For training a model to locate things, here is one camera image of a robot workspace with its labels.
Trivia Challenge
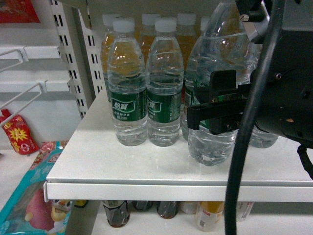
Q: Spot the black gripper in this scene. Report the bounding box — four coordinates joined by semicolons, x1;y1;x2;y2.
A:
187;69;313;144

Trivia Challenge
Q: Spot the clear water bottle green label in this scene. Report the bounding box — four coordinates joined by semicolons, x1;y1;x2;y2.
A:
188;0;257;166

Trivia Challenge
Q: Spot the water bottle behind held one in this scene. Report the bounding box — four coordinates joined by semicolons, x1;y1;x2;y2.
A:
180;17;211;142

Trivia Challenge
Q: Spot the water bottle right rear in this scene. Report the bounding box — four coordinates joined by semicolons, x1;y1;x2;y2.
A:
249;126;279;148

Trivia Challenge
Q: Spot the front middle water bottle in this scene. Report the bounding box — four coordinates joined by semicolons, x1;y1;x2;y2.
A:
146;17;184;147

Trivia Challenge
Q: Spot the front left water bottle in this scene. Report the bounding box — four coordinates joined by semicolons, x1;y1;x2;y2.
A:
108;18;147;146

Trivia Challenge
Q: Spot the white upper shelf board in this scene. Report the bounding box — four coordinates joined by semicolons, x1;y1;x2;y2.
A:
44;91;313;202

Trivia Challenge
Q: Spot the white slotted shelf upright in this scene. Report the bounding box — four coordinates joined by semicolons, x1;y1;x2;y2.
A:
50;0;105;117

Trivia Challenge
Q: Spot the orange drink bottle right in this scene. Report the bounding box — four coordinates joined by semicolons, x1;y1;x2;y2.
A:
176;13;197;70

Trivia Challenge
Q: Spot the orange drink bottle middle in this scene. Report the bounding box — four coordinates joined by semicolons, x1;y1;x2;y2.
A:
139;13;160;63

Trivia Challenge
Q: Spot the white drink bottle right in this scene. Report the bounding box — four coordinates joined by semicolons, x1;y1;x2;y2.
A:
236;202;254;222

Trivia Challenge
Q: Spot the white drink bottle rear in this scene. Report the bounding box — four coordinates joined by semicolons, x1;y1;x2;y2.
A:
180;201;198;214

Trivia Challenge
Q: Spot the white orange drink bottle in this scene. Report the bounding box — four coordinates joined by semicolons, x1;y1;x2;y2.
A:
195;201;224;232

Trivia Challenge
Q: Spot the dark tea bottle right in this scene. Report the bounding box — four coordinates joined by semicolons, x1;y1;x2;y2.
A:
156;201;179;219

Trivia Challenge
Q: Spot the dark tea bottle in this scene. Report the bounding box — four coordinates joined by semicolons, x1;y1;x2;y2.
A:
132;201;153;212
102;200;130;228
156;201;179;219

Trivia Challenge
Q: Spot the dark tea bottle middle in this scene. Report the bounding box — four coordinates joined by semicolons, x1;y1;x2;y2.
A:
132;201;153;212

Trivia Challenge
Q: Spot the dark tea bottle left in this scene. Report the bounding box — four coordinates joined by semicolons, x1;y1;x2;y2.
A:
102;200;130;228

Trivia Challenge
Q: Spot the red snack pouch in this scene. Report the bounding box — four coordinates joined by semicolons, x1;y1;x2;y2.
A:
2;115;40;155

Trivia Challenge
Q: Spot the teal snack bag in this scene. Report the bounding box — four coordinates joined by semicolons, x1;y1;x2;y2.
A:
0;141;73;235

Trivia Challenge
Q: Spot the red packet top left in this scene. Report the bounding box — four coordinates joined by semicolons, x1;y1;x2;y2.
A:
0;0;40;24

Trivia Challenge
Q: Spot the black thick cable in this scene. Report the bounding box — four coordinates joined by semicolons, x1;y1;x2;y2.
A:
224;0;286;235

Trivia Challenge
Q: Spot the white wire hook lower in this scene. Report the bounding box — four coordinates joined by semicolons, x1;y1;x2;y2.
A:
0;80;47;115

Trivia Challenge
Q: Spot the white wire hook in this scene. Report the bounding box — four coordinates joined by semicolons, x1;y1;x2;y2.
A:
0;47;29;72
0;80;47;115

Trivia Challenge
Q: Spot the white wire hook upper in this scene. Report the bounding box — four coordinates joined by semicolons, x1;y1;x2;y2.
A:
0;47;29;72

